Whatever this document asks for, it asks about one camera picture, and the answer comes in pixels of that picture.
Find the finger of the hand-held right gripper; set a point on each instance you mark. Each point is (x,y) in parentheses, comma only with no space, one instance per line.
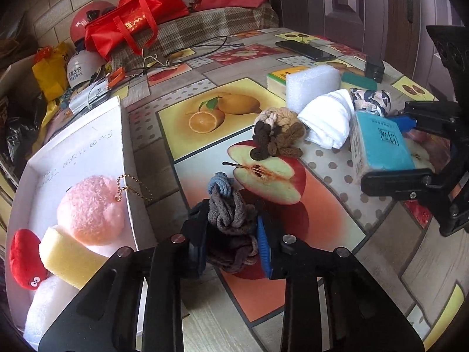
(395,183)
(405,121)

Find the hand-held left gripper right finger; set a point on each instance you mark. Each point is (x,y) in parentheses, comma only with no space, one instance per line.
(262,245)

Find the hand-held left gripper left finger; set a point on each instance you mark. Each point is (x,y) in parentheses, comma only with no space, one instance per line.
(199,255)

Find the teal tissue pack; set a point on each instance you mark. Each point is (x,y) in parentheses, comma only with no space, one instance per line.
(381,146)

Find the white cardboard box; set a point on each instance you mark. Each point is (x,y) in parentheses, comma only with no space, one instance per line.
(80,161)

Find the patterned grey white cloth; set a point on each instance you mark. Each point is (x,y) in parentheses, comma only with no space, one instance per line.
(370,99)

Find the small black box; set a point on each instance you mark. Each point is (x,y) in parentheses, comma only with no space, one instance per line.
(374,69)

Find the dark green sponge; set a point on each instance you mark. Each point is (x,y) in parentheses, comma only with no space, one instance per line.
(358,80)

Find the fruit printed tablecloth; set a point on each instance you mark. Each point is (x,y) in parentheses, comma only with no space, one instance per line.
(329,209)

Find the white folded towel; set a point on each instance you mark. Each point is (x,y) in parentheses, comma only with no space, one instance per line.
(328,121)

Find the white foam block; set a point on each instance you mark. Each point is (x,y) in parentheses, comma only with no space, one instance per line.
(311,85)

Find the black smartphone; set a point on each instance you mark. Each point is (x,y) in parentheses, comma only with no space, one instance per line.
(304,49)

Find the brown wooden door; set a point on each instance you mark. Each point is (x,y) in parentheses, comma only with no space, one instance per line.
(348,0)

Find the yellow green sponge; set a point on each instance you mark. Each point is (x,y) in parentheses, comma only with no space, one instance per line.
(280,79)

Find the white foam piece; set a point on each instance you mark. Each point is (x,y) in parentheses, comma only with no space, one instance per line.
(47,310)

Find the red plush toy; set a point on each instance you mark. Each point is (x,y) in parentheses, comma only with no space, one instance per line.
(25,260)

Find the black plastic bag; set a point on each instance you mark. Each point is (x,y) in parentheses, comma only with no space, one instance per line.
(20,132)

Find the plaid sofa cover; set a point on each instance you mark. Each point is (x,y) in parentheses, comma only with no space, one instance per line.
(209,24)

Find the white helmet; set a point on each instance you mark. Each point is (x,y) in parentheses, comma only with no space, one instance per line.
(82,68)

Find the yellow plastic bag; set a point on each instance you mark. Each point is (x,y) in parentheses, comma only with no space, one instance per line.
(53,71)

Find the red tote bag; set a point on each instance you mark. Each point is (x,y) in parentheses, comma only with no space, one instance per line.
(135,14)

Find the red helmet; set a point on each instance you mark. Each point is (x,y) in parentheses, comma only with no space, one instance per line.
(89,16)

